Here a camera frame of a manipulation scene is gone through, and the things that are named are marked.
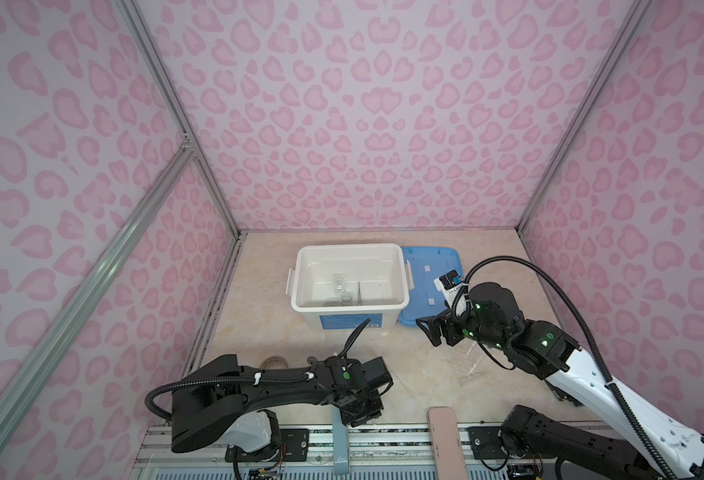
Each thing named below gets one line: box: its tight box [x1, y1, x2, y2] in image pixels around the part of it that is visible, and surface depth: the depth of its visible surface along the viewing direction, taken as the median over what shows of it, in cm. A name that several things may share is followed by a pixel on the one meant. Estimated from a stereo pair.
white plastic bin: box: [286, 243, 415, 330], surface depth 97 cm
